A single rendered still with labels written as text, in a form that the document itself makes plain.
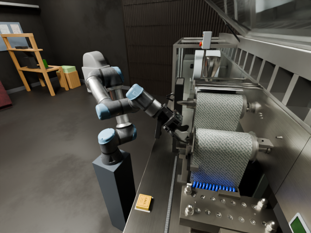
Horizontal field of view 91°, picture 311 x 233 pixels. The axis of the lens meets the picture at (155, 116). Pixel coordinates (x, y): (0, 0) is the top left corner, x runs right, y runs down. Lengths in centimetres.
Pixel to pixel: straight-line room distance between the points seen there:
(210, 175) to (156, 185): 34
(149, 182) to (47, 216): 149
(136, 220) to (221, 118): 70
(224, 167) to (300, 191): 27
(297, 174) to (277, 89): 40
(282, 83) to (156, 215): 88
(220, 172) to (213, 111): 32
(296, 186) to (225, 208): 30
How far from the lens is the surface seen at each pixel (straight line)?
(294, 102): 80
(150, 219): 93
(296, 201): 73
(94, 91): 87
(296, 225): 74
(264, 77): 106
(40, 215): 234
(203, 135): 73
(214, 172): 84
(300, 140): 70
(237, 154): 77
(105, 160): 117
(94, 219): 205
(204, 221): 80
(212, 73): 134
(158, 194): 99
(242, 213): 87
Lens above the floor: 173
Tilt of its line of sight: 30 degrees down
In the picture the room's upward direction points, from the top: 1 degrees counter-clockwise
